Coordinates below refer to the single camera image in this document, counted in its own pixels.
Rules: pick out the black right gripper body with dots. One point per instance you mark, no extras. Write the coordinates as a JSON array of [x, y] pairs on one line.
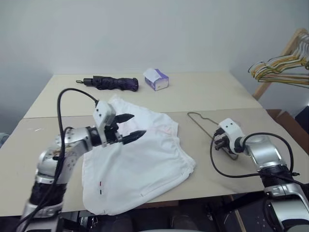
[[225, 142]]

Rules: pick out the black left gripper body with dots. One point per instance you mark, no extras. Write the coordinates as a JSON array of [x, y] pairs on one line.
[[112, 134]]

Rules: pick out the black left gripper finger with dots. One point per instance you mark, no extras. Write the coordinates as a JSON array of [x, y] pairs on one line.
[[124, 118], [134, 137]]

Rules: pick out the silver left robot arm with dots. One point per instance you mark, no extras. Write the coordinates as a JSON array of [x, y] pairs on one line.
[[72, 142]]

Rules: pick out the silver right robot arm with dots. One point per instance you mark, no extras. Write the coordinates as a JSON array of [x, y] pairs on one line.
[[265, 152]]

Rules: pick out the white shorts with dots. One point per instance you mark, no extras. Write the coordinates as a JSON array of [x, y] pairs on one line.
[[135, 166]]

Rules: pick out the wooden hanger rack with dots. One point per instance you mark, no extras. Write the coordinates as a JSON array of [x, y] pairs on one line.
[[263, 85]]

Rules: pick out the folded dark purple umbrella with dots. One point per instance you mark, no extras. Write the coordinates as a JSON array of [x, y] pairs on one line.
[[113, 83]]

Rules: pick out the purple white tissue box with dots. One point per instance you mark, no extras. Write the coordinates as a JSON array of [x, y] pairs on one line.
[[158, 81]]

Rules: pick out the black box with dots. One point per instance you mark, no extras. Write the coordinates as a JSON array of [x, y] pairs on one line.
[[303, 116]]

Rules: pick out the dark rounded shape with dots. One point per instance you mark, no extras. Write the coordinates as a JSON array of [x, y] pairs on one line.
[[182, 222]]

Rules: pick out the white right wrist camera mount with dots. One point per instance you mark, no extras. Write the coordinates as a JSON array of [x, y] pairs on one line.
[[230, 126]]

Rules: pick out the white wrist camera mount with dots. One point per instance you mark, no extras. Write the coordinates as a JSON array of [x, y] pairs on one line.
[[103, 113], [230, 126]]

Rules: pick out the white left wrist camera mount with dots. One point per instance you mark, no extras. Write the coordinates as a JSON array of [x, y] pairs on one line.
[[103, 113]]

